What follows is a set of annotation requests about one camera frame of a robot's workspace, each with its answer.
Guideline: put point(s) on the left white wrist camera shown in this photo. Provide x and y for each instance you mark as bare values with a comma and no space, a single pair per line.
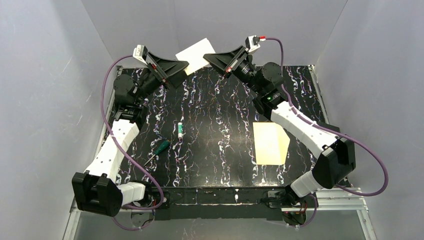
140,53

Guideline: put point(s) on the tan letter paper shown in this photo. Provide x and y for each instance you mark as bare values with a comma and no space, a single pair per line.
194,55

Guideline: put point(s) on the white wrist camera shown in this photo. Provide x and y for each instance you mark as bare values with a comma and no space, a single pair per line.
140,53
252,43

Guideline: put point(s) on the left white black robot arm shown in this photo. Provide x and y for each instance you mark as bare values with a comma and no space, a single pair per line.
95,189

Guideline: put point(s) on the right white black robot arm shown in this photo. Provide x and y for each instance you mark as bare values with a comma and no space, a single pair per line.
335,155

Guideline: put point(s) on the white green glue stick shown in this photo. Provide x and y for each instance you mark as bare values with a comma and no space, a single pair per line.
180,130

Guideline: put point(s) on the cream envelope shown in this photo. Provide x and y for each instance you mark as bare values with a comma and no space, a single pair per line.
271,144

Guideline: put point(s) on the aluminium frame rail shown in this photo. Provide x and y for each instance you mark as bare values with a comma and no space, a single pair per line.
274,198

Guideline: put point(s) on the green handled screwdriver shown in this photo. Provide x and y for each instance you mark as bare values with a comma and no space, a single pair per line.
163,146

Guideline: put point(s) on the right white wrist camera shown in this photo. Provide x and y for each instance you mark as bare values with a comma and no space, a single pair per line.
252,43

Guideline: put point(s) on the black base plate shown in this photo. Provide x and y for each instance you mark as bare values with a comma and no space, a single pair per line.
232,212

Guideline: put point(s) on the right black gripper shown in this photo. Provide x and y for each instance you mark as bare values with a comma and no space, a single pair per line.
236,63

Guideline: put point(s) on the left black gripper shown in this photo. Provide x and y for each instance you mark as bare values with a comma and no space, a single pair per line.
157,70

